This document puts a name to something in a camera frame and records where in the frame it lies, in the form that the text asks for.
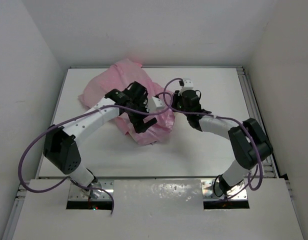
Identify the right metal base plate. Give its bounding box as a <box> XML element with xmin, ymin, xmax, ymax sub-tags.
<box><xmin>201</xmin><ymin>180</ymin><xmax>250</xmax><ymax>201</ymax></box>

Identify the pink pillowcase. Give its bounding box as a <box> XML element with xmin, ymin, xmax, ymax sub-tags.
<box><xmin>77</xmin><ymin>58</ymin><xmax>176</xmax><ymax>147</ymax></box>

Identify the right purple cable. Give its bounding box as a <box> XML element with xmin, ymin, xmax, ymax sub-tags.
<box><xmin>163</xmin><ymin>78</ymin><xmax>266</xmax><ymax>191</ymax></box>

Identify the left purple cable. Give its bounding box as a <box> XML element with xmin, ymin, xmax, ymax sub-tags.
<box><xmin>18</xmin><ymin>91</ymin><xmax>175</xmax><ymax>216</ymax></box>

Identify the metal base plate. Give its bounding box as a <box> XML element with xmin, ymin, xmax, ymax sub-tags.
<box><xmin>68</xmin><ymin>181</ymin><xmax>114</xmax><ymax>202</ymax></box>
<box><xmin>201</xmin><ymin>180</ymin><xmax>250</xmax><ymax>201</ymax></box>

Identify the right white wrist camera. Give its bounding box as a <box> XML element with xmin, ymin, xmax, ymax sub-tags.
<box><xmin>179</xmin><ymin>78</ymin><xmax>194</xmax><ymax>91</ymax></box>

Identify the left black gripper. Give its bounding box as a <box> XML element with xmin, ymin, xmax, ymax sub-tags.
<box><xmin>127</xmin><ymin>95</ymin><xmax>157</xmax><ymax>133</ymax></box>

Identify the purple cable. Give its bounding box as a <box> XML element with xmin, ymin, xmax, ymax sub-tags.
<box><xmin>18</xmin><ymin>91</ymin><xmax>175</xmax><ymax>216</ymax></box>
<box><xmin>163</xmin><ymin>78</ymin><xmax>266</xmax><ymax>191</ymax></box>

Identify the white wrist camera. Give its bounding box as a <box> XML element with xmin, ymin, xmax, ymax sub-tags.
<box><xmin>150</xmin><ymin>97</ymin><xmax>165</xmax><ymax>112</ymax></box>
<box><xmin>179</xmin><ymin>78</ymin><xmax>194</xmax><ymax>91</ymax></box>

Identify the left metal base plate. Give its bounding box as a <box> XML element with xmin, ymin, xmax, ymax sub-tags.
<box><xmin>68</xmin><ymin>181</ymin><xmax>114</xmax><ymax>202</ymax></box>

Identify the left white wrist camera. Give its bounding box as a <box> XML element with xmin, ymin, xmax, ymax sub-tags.
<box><xmin>150</xmin><ymin>97</ymin><xmax>165</xmax><ymax>112</ymax></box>

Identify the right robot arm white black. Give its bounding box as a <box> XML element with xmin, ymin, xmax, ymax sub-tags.
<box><xmin>172</xmin><ymin>89</ymin><xmax>274</xmax><ymax>198</ymax></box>

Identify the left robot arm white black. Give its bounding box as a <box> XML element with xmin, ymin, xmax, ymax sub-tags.
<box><xmin>43</xmin><ymin>81</ymin><xmax>157</xmax><ymax>189</ymax></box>

